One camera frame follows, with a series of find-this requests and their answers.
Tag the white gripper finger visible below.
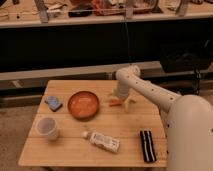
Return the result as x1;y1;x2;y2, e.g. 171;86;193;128
122;98;136;112
107;91;117;100

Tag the orange pepper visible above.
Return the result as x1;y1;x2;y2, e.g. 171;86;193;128
109;99;122;107

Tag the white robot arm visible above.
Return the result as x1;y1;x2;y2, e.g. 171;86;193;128
113;65;213;171

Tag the wooden table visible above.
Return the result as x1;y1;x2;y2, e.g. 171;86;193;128
19;80;167;168

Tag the white plastic bottle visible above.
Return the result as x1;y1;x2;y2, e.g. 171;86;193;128
83;131;120;153

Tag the black white striped cloth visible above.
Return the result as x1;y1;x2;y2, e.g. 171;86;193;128
140;130;157;163

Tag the blue sponge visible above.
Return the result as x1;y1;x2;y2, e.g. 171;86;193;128
45;96;63;112

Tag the white plastic cup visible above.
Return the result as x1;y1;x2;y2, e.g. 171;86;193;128
36;117;59;141

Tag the cluttered background shelf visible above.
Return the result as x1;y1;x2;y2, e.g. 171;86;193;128
0;0;213;29

